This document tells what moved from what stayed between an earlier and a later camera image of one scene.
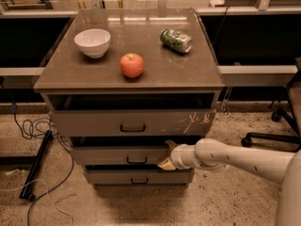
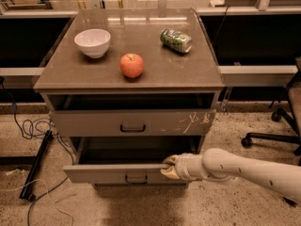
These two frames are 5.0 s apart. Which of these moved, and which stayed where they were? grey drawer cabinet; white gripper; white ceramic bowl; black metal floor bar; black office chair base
Moved: white gripper
Stayed: white ceramic bowl; black office chair base; black metal floor bar; grey drawer cabinet
